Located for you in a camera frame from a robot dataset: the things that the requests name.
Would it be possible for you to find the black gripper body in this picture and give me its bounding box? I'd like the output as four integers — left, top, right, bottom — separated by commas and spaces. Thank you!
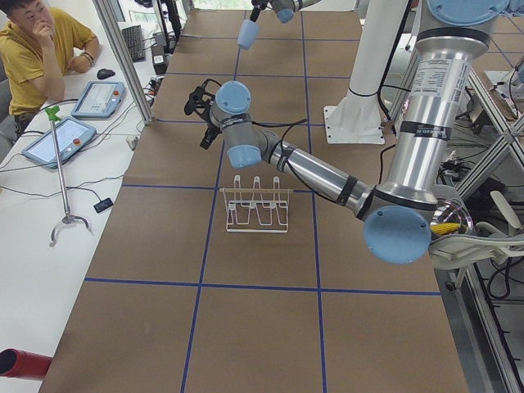
252, 0, 269, 10
204, 120, 222, 142

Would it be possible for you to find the light blue plastic cup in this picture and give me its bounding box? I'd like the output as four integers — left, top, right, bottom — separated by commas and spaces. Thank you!
237, 20, 260, 50

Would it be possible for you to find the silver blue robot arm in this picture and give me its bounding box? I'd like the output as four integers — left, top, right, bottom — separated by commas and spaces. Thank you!
184, 1, 523, 264
249, 0, 319, 24

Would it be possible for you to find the small black device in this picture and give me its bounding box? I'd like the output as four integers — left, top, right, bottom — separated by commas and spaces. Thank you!
93, 198, 113, 214

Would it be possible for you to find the far blue teach pendant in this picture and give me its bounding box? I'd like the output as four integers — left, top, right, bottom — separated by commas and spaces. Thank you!
71, 81, 125, 119

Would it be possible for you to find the blue teach pendant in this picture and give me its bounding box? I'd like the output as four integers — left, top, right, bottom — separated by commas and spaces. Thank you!
22, 116, 96, 169
71, 81, 125, 119

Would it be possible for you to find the black computer mouse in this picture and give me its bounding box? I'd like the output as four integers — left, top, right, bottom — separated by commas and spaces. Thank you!
97, 68, 115, 80

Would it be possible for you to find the black keyboard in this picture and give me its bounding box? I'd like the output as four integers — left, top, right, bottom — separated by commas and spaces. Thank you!
120, 25, 146, 62

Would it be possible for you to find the near blue teach pendant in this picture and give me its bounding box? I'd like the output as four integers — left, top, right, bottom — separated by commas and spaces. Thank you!
22, 116, 96, 169

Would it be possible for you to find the metal reacher grabber tool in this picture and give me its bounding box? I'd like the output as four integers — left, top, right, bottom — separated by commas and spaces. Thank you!
45, 105, 92, 247

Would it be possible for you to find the person in yellow shirt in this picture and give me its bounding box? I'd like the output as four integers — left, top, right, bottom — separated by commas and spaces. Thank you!
1, 1, 100, 137

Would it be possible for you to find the steel pot with corn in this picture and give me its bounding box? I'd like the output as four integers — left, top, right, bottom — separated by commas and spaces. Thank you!
430, 197, 474, 241

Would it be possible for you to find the red cylinder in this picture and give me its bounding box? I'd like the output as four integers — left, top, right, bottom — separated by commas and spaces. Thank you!
1, 349, 52, 381

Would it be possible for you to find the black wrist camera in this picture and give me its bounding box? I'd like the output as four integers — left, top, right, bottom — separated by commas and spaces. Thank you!
183, 79, 222, 123

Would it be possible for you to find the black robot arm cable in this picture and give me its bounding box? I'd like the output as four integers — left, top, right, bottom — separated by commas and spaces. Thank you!
249, 118, 309, 173

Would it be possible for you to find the white wire cup holder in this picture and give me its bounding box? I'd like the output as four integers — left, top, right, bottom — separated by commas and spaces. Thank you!
220, 174, 292, 233

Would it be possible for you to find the white camera post with base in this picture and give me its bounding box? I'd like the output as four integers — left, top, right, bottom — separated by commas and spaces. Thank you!
324, 0, 410, 144

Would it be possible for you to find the aluminium frame post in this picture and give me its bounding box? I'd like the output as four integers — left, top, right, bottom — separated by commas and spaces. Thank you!
93, 0, 153, 125

